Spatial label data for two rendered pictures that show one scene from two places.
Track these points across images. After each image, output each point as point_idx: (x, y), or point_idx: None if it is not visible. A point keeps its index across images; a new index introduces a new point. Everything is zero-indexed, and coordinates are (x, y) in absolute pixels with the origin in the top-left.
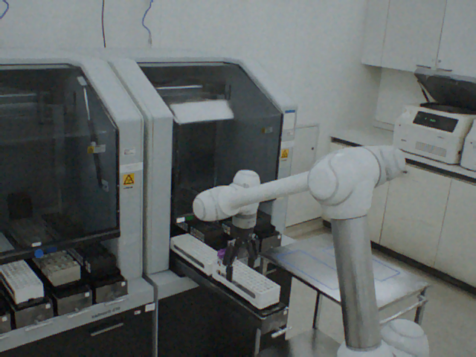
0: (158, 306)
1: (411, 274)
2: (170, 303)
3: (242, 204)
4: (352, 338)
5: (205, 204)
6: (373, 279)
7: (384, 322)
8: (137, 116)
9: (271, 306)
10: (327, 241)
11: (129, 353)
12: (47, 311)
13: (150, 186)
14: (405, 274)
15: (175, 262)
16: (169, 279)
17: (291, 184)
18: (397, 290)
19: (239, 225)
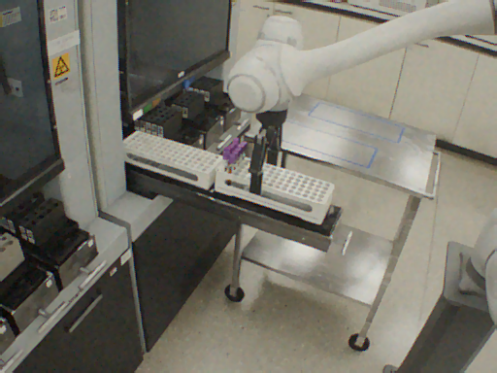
0: (134, 250)
1: (413, 126)
2: (146, 239)
3: (327, 75)
4: None
5: (264, 83)
6: None
7: (434, 193)
8: None
9: (329, 215)
10: (302, 102)
11: (114, 323)
12: (5, 335)
13: (92, 70)
14: (410, 128)
15: (136, 179)
16: (139, 207)
17: (405, 32)
18: (421, 151)
19: (276, 108)
